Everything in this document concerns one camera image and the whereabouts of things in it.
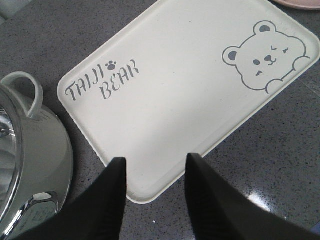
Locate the cream bear serving tray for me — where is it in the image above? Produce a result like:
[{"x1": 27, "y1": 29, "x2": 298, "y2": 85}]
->
[{"x1": 57, "y1": 0, "x2": 320, "y2": 204}]

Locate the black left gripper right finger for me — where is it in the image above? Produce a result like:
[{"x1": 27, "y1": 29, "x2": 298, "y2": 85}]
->
[{"x1": 184, "y1": 153, "x2": 320, "y2": 240}]

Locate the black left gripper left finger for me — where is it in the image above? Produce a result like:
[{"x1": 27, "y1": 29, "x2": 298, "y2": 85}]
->
[{"x1": 17, "y1": 157, "x2": 127, "y2": 240}]

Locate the pink round plate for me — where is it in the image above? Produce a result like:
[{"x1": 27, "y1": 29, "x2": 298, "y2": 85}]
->
[{"x1": 273, "y1": 0, "x2": 320, "y2": 11}]

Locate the green electric cooking pot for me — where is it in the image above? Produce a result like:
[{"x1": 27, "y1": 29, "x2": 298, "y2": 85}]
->
[{"x1": 0, "y1": 71, "x2": 74, "y2": 240}]

